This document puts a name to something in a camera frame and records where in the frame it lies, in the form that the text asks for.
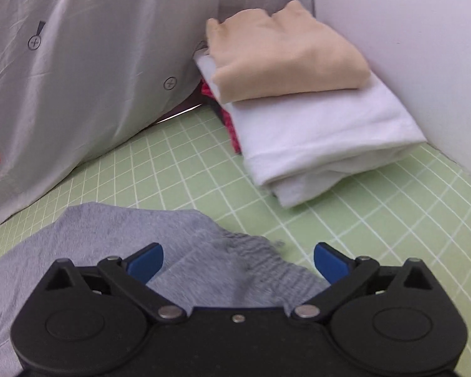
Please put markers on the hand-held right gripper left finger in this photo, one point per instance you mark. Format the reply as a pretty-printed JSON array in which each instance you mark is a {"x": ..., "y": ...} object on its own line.
[{"x": 147, "y": 261}]

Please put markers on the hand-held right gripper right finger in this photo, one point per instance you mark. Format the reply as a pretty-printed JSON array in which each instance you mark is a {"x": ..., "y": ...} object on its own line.
[{"x": 329, "y": 261}]

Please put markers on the grey shorts with elastic waistband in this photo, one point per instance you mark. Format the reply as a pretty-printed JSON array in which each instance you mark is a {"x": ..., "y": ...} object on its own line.
[{"x": 102, "y": 235}]

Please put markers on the folded white garment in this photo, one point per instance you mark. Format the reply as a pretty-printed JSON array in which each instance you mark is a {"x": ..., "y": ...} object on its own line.
[{"x": 318, "y": 133}]

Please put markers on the red patterned garment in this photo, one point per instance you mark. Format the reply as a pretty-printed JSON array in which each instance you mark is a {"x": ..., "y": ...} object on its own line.
[{"x": 229, "y": 125}]

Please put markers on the grey carrot print blanket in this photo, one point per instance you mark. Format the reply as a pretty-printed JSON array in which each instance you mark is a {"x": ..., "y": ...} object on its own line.
[{"x": 82, "y": 86}]

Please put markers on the folded beige garment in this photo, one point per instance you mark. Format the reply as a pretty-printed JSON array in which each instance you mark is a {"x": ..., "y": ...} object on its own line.
[{"x": 282, "y": 55}]

